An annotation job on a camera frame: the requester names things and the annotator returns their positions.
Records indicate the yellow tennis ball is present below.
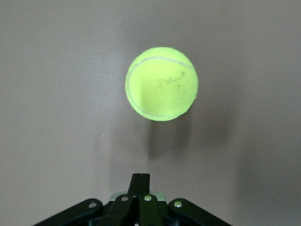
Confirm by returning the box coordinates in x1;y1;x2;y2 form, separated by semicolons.
124;46;199;122

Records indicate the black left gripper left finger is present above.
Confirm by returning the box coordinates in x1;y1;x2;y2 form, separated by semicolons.
98;173;142;226

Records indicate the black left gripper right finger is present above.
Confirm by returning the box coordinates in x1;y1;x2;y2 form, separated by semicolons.
138;173;163;226

